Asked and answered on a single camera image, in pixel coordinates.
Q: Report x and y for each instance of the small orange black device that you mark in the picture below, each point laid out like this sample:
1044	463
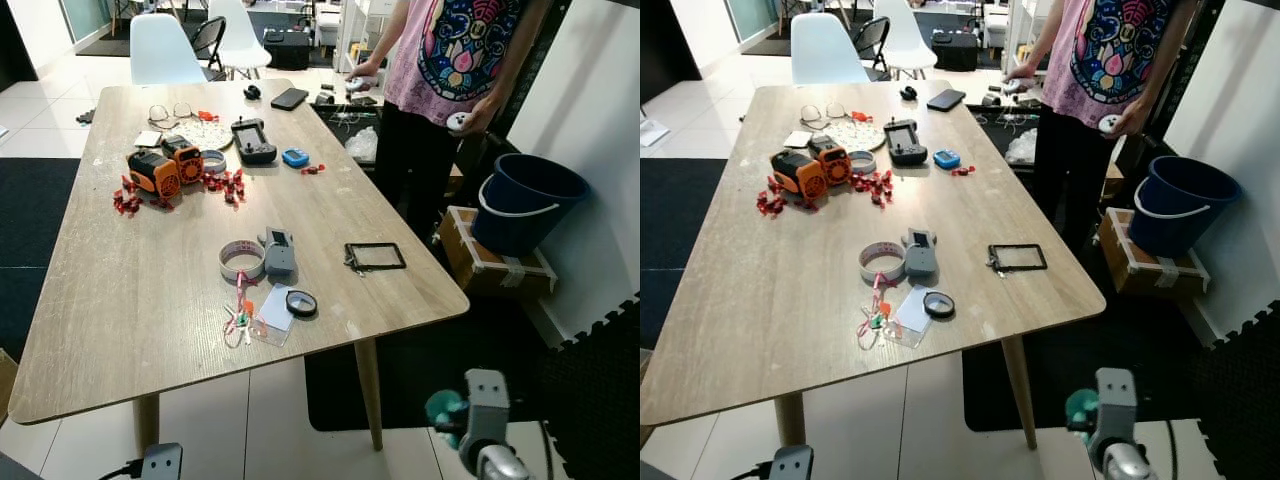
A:
186	158
833	158

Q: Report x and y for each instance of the small black round object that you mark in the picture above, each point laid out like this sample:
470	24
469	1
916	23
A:
253	92
908	93

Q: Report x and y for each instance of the pile of red clips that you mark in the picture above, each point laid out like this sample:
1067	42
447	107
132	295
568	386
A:
876	186
228	184

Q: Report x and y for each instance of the white tape roll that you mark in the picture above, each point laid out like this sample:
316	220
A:
228	262
868	263

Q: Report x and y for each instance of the dark blue bucket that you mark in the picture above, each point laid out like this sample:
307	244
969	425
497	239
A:
525	205
1180	205

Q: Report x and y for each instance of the large orange black device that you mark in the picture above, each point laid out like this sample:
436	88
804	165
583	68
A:
153	173
797	174

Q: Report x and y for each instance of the black smartphone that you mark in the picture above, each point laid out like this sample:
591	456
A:
290	98
946	99

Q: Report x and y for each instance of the white plastic shell chair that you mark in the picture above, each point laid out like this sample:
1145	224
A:
825	50
240	35
905	35
165	50

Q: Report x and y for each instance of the white lace doily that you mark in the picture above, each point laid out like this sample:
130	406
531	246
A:
210	133
858	134

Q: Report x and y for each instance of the person in pink printed shirt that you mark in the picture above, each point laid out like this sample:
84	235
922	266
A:
1100	50
460	50

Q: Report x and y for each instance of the grey handheld device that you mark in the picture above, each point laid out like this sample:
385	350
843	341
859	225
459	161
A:
920	253
280	252

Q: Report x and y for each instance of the white paper card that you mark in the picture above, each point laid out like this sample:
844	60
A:
276	308
912	310

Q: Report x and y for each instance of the light wooden table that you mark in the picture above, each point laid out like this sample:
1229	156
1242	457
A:
150	290
790	300

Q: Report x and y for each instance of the white round handheld controller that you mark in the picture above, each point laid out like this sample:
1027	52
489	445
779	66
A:
1109	124
458	122

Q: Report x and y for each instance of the black carpet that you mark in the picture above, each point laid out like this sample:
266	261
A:
35	220
685	220

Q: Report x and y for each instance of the person's right forearm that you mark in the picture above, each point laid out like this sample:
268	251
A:
1046	35
388	35

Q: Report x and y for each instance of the small blue box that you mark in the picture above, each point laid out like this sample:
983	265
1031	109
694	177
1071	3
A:
296	158
947	159

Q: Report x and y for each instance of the person's left hand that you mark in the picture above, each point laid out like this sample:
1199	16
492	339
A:
1134	118
482	118

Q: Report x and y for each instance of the taped cardboard box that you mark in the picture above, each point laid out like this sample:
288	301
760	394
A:
480	268
1135	268

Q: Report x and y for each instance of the clear plastic bag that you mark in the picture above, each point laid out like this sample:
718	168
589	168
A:
362	146
1022	147

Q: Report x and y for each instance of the person's left forearm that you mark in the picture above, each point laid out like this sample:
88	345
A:
520	55
1168	55

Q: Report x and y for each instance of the person's right hand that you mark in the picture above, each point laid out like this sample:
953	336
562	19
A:
368	70
1026	70

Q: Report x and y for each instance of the black folding chair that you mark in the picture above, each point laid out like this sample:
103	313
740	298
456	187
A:
208	38
872	38

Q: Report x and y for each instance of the black remote controller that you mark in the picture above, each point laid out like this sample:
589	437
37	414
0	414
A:
252	138
905	140

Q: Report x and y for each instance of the small white notepad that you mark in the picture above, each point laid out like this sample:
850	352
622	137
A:
797	139
148	139

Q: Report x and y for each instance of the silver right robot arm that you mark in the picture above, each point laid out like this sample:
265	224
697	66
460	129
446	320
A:
502	465
1130	464

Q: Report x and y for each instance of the black equipment case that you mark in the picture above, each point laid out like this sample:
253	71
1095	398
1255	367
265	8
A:
288	50
954	50

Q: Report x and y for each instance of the small orange object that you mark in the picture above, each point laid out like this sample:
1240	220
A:
207	116
860	116

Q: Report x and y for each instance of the black foam floor mat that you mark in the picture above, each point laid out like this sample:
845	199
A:
1110	370
450	370

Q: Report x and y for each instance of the black rectangular frame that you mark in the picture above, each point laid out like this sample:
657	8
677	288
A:
349	256
992	257

